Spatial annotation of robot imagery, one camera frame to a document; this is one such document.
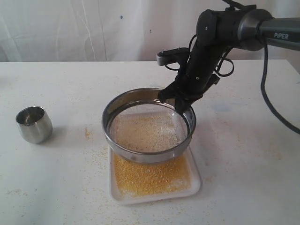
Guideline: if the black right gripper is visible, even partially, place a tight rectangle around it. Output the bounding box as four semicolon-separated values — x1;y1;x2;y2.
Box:
157;37;228;114

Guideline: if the yellow and white grain mix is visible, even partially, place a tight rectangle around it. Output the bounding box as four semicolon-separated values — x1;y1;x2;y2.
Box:
112;113;191;197

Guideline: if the round steel mesh sieve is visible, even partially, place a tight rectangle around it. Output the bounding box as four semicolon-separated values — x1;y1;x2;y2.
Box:
102;88;196;164

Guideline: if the stainless steel cup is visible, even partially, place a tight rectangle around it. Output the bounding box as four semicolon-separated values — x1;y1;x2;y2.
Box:
15;106;53;144

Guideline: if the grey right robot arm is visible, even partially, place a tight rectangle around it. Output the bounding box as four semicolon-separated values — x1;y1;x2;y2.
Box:
157;8;300;113

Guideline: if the white square plastic tray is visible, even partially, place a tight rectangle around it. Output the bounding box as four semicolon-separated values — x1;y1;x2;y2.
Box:
108;148;202;205

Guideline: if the white curtain backdrop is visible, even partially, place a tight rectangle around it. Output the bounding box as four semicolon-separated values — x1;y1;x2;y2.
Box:
0;0;300;75

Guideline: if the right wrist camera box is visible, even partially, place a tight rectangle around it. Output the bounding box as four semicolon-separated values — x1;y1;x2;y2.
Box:
156;47;190;66

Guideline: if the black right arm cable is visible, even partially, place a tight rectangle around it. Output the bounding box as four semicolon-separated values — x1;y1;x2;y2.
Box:
261;43;300;135

